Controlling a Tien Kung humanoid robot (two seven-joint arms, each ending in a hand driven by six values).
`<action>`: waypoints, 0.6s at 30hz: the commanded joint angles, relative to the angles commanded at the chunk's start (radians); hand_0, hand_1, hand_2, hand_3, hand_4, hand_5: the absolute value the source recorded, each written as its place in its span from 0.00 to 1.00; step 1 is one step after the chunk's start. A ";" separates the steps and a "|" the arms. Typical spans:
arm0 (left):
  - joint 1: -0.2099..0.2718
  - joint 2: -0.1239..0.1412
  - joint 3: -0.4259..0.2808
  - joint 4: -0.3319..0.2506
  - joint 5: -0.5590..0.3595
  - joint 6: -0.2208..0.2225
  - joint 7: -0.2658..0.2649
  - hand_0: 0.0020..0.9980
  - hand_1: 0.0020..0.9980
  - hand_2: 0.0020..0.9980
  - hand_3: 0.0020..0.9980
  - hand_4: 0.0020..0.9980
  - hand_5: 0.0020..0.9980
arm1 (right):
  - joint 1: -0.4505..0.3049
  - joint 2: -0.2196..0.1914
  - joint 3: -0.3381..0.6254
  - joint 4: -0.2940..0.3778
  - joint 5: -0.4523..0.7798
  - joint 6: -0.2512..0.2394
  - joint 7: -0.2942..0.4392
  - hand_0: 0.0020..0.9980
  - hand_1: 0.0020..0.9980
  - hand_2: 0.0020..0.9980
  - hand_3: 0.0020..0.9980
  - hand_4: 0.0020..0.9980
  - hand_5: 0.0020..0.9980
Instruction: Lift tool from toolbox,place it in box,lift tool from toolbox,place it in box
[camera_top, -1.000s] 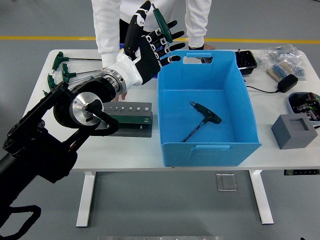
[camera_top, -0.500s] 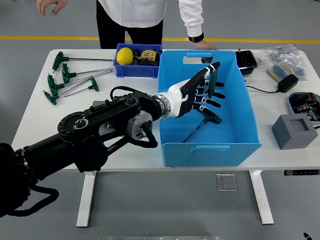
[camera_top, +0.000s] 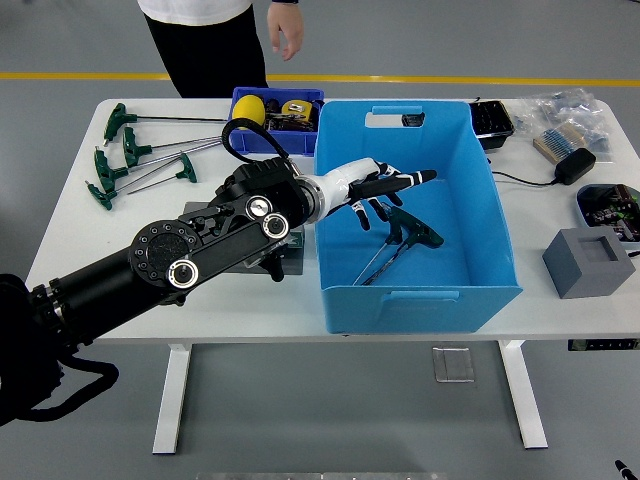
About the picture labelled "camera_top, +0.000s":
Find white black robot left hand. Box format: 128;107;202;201
317;157;439;232

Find person's left hand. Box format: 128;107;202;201
266;2;305;62

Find short green T-handle hex key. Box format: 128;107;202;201
351;205;405;287

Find large green T-handle hex key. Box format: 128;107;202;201
362;202;445;287

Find grey green hex key stand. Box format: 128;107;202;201
182;201;306;275

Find large light blue folding box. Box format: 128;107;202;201
313;99;524;335

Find dark blue plastic bin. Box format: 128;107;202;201
227;86;326;156

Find yellow tape measure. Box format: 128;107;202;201
281;98;324;121

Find person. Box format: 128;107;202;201
137;0;305;99

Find yellow ball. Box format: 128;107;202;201
232;95;266;127

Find white table leg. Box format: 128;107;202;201
151;342;194;456
497;339;549;450

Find black table control panel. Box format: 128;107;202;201
567;338;640;352

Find black plastic tray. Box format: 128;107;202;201
469;100;516;152

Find grey block with square recess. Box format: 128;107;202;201
542;228;637;300

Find silver floor hatch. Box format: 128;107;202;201
432;346;475;384

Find taped resistor bundle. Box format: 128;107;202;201
532;122;589;164

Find black power adapter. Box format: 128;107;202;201
554;148;598;187

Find clear plastic parts bag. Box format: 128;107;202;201
512;88;615;162

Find grey blue parts tray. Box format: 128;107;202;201
575;183;640;244

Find dark electronic parts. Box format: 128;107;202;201
584;185;640;241

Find black adapter cord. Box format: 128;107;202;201
485;155;560;187

